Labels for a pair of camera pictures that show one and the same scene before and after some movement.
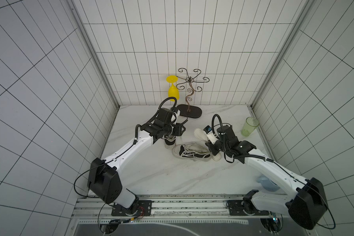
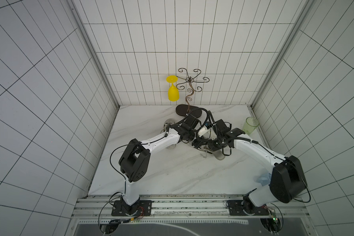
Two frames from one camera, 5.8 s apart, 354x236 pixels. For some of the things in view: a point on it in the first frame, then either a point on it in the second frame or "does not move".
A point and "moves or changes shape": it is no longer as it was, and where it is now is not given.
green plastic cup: (250, 126) does not move
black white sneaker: (195, 151) moves or changes shape
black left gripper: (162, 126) to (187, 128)
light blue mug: (267, 184) does not move
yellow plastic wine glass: (173, 91) does not move
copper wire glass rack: (187, 110) does not move
